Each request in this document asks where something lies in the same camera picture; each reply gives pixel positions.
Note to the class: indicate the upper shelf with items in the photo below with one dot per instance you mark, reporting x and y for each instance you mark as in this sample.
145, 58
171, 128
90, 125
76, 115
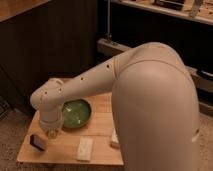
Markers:
204, 16

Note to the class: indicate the wooden table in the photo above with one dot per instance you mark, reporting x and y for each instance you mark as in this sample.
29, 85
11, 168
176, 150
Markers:
63, 149

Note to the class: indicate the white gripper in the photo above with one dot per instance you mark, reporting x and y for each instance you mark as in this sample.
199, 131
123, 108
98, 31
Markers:
51, 120

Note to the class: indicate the white sponge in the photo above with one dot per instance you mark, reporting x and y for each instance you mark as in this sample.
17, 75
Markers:
85, 148

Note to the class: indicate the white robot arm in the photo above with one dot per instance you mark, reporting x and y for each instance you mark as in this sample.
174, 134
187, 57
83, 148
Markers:
154, 105

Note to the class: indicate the green bowl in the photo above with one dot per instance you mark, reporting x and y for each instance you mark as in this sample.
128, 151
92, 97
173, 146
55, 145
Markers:
76, 113

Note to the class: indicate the metal shelf ledge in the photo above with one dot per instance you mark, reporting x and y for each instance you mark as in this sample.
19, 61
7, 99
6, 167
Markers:
110, 48

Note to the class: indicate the white bottle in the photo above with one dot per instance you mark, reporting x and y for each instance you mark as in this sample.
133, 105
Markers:
114, 140

